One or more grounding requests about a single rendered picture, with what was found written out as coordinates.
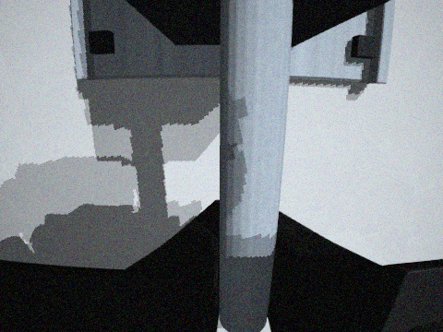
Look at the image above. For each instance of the grey metal shaft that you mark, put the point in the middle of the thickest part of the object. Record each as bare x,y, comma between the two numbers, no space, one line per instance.
253,98

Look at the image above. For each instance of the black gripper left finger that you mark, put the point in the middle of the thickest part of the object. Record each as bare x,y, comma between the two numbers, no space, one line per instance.
176,288

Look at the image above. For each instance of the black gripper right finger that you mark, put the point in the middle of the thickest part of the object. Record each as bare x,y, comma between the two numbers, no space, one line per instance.
320,286

